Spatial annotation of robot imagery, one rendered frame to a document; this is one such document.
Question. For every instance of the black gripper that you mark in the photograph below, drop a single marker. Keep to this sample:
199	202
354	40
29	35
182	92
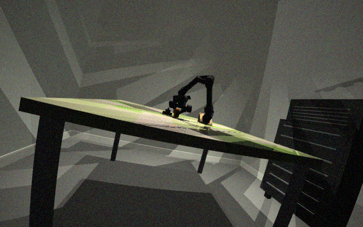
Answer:
183	106

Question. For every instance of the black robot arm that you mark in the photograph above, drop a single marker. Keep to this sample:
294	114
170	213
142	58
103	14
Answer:
208	81

